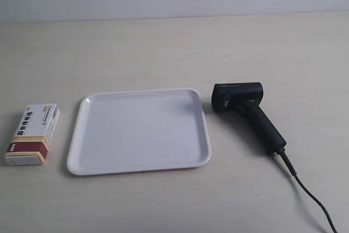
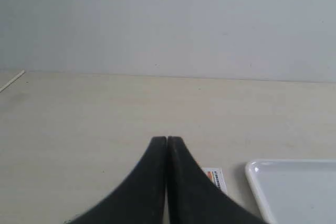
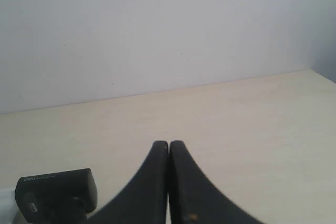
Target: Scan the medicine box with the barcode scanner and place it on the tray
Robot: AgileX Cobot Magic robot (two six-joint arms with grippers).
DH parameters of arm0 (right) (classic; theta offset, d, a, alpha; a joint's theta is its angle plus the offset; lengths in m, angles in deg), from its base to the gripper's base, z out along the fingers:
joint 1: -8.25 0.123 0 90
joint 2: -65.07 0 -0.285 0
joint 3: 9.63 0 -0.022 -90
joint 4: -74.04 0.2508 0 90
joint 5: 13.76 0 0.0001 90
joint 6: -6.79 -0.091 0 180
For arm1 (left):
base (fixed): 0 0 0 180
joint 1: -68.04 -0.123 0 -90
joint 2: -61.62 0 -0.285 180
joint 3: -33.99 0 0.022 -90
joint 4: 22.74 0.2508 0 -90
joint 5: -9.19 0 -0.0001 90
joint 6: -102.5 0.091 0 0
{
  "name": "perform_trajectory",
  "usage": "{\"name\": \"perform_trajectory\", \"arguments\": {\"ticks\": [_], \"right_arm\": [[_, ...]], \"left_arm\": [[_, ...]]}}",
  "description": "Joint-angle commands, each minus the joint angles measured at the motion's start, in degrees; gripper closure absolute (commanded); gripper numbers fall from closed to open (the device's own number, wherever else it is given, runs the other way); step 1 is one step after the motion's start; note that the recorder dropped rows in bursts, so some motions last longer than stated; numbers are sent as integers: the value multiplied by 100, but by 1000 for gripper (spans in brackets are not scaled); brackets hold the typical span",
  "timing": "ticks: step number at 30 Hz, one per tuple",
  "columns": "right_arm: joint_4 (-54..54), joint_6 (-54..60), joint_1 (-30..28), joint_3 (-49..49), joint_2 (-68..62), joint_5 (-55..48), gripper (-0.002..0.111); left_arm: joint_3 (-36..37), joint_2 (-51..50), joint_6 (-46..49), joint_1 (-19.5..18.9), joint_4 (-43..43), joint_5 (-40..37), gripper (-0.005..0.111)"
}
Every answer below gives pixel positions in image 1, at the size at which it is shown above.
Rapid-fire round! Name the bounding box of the black scanner cable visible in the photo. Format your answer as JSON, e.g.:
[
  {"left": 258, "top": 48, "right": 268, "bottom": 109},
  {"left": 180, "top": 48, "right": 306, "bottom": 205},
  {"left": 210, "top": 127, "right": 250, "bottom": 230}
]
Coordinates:
[{"left": 275, "top": 148, "right": 339, "bottom": 233}]

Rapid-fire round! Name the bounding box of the white plastic tray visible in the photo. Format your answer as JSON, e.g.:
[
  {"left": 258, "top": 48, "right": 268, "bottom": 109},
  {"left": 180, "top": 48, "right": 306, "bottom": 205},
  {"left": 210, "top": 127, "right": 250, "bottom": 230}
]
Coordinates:
[{"left": 67, "top": 88, "right": 212, "bottom": 176}]

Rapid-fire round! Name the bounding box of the white red medicine box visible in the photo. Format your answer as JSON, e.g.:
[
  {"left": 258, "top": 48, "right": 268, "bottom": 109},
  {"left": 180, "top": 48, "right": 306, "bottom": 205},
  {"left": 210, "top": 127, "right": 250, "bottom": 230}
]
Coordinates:
[{"left": 4, "top": 104, "right": 60, "bottom": 166}]

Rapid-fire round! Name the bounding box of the black handheld barcode scanner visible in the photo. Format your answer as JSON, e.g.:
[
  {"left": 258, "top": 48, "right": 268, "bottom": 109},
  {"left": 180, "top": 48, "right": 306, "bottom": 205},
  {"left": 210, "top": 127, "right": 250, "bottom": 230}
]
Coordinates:
[{"left": 211, "top": 82, "right": 286, "bottom": 156}]

